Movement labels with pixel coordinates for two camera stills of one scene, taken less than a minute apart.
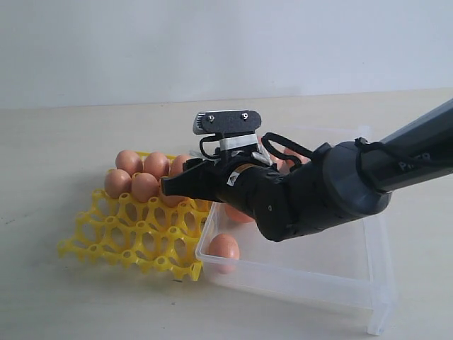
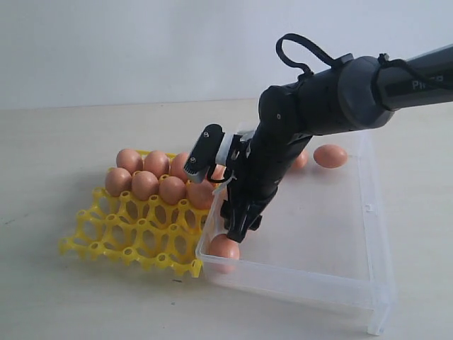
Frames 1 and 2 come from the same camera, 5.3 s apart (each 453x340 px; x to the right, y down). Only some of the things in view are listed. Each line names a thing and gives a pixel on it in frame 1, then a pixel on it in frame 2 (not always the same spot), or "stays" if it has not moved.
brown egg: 156,163 stays
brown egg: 130,161 stays
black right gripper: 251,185 to 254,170
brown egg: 145,185 stays
